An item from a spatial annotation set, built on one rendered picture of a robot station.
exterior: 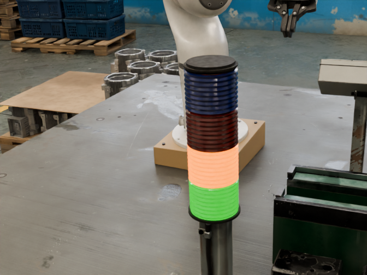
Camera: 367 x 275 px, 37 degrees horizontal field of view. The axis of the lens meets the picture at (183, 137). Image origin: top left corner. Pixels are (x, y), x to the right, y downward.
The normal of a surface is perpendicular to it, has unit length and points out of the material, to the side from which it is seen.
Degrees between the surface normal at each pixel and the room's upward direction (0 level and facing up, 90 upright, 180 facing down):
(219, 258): 90
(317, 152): 0
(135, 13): 90
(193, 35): 33
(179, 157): 90
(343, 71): 51
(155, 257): 0
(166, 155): 90
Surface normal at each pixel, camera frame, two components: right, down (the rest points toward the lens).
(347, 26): -0.46, 0.36
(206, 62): -0.04, -0.92
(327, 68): -0.32, -0.30
